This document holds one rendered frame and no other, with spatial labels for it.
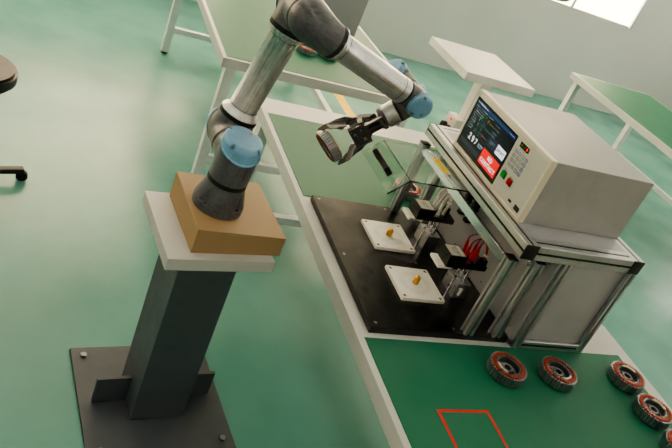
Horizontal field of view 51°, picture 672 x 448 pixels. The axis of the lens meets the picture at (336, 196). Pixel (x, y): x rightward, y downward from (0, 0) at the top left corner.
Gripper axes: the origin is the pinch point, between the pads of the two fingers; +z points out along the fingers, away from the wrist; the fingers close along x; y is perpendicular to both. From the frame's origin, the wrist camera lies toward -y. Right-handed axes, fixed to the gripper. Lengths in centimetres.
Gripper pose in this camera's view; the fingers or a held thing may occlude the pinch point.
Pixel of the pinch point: (328, 146)
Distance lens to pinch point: 224.7
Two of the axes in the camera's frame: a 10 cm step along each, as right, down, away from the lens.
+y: 0.1, 3.4, -9.4
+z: -8.7, 4.6, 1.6
